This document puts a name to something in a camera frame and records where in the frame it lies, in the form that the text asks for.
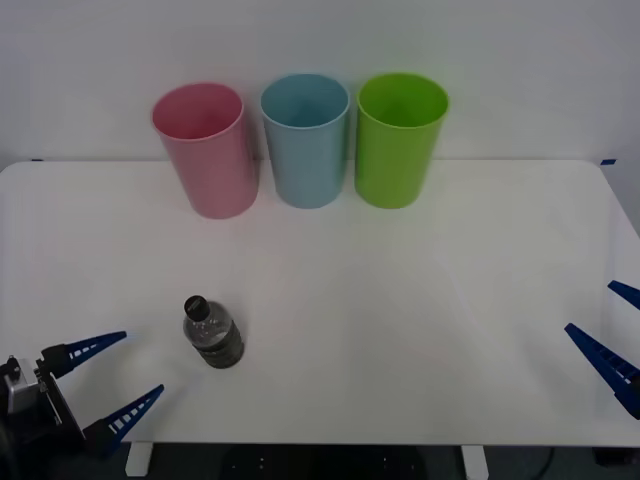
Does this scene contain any green plastic bin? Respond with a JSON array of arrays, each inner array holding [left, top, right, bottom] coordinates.
[[354, 71, 450, 210]]

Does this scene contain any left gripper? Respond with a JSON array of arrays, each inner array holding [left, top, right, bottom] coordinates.
[[3, 330, 166, 460]]

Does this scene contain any small dark plastic bottle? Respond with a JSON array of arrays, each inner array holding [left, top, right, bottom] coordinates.
[[182, 294, 246, 371]]

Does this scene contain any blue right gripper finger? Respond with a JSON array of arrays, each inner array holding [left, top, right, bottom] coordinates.
[[564, 322, 640, 421], [607, 280, 640, 311]]

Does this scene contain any white table leg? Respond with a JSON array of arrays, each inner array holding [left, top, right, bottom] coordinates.
[[124, 442, 154, 477], [460, 444, 489, 480]]

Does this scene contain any pink plastic bin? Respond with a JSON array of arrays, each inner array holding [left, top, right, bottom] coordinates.
[[151, 82, 260, 220]]

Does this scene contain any pale blue plastic bin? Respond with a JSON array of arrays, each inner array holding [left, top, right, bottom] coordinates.
[[259, 73, 350, 210]]

